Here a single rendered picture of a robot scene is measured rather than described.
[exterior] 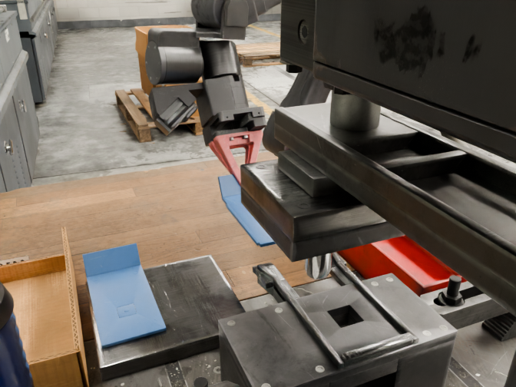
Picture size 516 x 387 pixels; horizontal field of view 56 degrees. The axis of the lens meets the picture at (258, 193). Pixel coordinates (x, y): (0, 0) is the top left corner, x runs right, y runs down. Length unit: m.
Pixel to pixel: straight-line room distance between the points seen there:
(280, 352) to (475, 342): 0.27
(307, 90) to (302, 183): 0.45
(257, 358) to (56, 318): 0.29
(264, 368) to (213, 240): 0.36
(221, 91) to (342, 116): 0.33
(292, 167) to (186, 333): 0.27
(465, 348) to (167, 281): 0.37
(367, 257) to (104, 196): 0.50
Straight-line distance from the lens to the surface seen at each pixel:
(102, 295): 0.64
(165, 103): 0.66
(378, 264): 0.65
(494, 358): 0.62
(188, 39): 0.68
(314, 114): 0.40
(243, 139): 0.68
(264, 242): 0.56
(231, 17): 0.67
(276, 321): 0.48
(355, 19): 0.26
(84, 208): 0.91
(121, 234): 0.80
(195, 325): 0.58
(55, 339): 0.62
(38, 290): 0.71
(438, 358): 0.51
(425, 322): 0.50
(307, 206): 0.34
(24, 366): 0.20
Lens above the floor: 1.29
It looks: 26 degrees down
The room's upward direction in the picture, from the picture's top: straight up
